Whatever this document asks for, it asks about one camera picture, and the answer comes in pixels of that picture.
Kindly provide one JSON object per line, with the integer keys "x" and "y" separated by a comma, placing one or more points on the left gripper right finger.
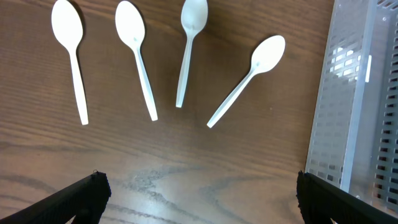
{"x": 322, "y": 203}

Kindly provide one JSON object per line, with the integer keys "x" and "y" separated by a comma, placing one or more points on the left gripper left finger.
{"x": 81, "y": 202}

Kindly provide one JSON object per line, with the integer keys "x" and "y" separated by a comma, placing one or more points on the clear plastic basket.
{"x": 353, "y": 144}

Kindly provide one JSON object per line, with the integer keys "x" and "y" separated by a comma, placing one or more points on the white plastic spoon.
{"x": 193, "y": 18}
{"x": 68, "y": 30}
{"x": 131, "y": 30}
{"x": 264, "y": 58}

